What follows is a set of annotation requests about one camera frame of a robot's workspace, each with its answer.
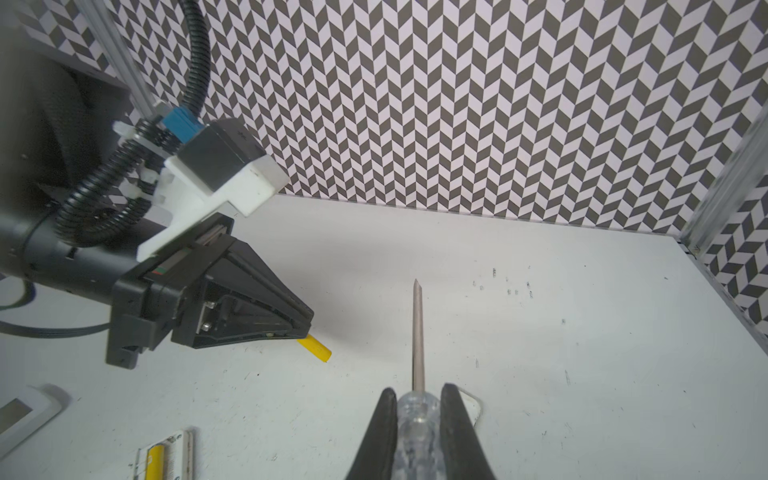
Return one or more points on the white remote control handled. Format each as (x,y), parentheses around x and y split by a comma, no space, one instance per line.
(171,458)

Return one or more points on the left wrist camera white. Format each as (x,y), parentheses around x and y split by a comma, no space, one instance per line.
(218,163)

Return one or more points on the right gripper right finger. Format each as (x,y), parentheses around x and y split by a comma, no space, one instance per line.
(463,455)

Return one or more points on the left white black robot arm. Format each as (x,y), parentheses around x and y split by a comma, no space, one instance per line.
(111,196)

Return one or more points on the white remote with green buttons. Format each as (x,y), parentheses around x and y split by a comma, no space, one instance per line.
(24,414)

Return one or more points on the yellow AAA battery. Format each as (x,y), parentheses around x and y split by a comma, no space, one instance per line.
(155,463)
(316,348)

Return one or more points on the small silver screwdriver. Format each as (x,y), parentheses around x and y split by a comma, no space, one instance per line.
(418,453)

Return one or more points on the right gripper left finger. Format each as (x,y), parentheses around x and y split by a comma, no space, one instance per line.
(375,455)

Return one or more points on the white battery cover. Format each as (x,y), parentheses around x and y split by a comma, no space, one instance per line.
(472,405)

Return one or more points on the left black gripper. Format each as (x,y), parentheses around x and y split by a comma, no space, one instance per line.
(243,301)

